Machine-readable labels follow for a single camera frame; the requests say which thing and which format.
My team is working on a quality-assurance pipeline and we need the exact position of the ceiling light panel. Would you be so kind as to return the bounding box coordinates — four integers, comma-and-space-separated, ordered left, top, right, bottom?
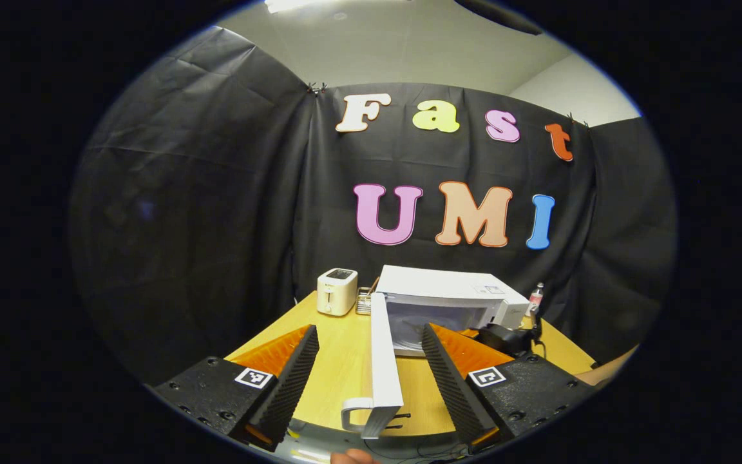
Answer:
265, 0, 321, 14

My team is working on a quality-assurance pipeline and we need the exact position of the black backdrop cloth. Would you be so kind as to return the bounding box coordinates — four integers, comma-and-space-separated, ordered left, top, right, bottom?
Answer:
68, 26, 678, 387

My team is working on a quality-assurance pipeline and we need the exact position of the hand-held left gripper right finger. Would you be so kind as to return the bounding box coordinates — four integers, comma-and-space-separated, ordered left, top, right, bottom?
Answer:
420, 323, 598, 454

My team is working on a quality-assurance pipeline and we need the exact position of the white toaster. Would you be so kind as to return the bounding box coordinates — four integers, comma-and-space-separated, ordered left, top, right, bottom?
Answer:
317, 268, 359, 317

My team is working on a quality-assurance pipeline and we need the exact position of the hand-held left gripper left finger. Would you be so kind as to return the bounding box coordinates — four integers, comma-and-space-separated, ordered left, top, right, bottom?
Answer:
151, 324, 321, 452

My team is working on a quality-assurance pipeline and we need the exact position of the white microwave oven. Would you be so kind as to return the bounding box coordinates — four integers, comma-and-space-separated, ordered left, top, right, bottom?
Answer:
341, 265, 531, 440

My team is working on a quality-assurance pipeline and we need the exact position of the metal mesh utensil holder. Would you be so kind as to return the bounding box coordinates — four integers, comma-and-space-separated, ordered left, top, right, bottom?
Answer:
356, 277, 379, 316

